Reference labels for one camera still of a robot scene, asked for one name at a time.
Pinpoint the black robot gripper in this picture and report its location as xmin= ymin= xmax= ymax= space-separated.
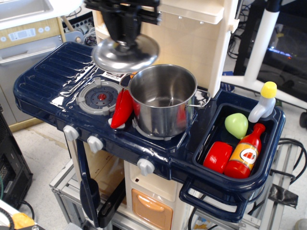
xmin=84 ymin=0 xmax=161 ymax=47

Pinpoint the stainless steel pot lid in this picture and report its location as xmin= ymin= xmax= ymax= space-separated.
xmin=92 ymin=34 xmax=160 ymax=74

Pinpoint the cream toy kitchen tower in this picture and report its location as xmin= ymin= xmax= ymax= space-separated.
xmin=92 ymin=0 xmax=240 ymax=99

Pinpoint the grey toy stove burner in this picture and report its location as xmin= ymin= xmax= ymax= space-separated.
xmin=76 ymin=77 xmax=122 ymax=116

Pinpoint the red toy chili pepper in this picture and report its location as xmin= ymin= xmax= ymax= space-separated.
xmin=110 ymin=89 xmax=133 ymax=128

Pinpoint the toy dishwasher wooden cabinet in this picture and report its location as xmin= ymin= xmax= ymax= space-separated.
xmin=0 ymin=0 xmax=83 ymax=132

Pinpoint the grey stove knob left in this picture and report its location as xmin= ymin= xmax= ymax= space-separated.
xmin=63 ymin=125 xmax=79 ymax=141

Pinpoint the grey stove knob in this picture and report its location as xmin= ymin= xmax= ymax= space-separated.
xmin=137 ymin=158 xmax=155 ymax=176
xmin=63 ymin=125 xmax=79 ymax=141
xmin=87 ymin=136 xmax=104 ymax=153

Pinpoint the grey stove knob middle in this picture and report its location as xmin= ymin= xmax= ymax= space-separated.
xmin=87 ymin=136 xmax=104 ymax=153

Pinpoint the grey stove knob right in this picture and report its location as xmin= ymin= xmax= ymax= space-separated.
xmin=137 ymin=158 xmax=155 ymax=176

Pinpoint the green toy pear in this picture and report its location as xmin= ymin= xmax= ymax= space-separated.
xmin=224 ymin=113 xmax=248 ymax=139

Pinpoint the red toy cheese wheel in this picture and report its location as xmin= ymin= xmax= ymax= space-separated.
xmin=202 ymin=141 xmax=233 ymax=173

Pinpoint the navy toy kitchen countertop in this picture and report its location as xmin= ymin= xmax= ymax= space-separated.
xmin=13 ymin=42 xmax=285 ymax=223

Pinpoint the grey toy faucet yellow cap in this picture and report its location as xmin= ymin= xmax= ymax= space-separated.
xmin=248 ymin=81 xmax=277 ymax=123

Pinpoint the navy toy oven door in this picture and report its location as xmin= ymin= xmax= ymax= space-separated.
xmin=76 ymin=139 xmax=126 ymax=229

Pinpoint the red toy ketchup bottle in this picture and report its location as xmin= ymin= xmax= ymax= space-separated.
xmin=224 ymin=123 xmax=266 ymax=179

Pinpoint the black computer case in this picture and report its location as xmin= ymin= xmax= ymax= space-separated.
xmin=0 ymin=115 xmax=33 ymax=209

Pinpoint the orange toy drawer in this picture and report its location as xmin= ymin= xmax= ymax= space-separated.
xmin=131 ymin=189 xmax=173 ymax=230

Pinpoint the white stand frame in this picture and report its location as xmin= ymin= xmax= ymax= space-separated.
xmin=222 ymin=0 xmax=307 ymax=109

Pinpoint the black cable right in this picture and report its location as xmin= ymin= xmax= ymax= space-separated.
xmin=271 ymin=138 xmax=307 ymax=185

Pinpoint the aluminium frame cart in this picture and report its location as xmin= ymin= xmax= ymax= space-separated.
xmin=49 ymin=136 xmax=303 ymax=230

